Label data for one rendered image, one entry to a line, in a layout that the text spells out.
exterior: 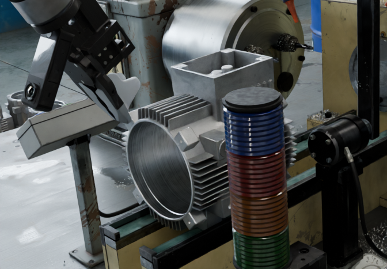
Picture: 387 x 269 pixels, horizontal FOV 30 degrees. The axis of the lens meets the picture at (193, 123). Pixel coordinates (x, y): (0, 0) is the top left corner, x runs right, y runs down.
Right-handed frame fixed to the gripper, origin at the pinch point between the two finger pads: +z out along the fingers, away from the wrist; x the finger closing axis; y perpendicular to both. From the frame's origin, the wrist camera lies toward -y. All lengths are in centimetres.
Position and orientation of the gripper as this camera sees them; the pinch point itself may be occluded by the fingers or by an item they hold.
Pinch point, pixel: (120, 120)
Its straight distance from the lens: 107.0
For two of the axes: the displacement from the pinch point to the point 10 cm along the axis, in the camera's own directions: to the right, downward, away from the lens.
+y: 6.1, -7.2, 3.3
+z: 4.5, 6.6, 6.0
